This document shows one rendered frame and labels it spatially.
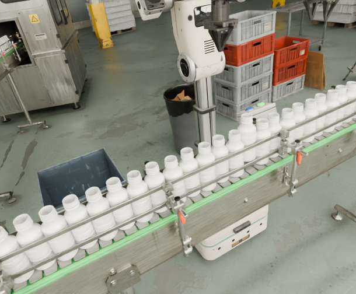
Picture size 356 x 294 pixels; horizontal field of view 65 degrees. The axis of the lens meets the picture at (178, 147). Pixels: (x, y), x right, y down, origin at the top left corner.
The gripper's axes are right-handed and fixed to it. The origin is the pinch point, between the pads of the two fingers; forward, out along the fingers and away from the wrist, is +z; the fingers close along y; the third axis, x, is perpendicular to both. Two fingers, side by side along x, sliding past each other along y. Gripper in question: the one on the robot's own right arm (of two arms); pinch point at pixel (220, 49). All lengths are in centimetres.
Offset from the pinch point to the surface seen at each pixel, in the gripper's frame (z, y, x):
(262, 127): 22.9, 19.0, 0.9
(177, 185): 30.7, 16.7, -32.8
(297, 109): 21.9, 20.2, 18.2
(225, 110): 124, -158, 154
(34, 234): 28, 11, -72
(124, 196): 28, 14, -49
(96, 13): 47, -705, 220
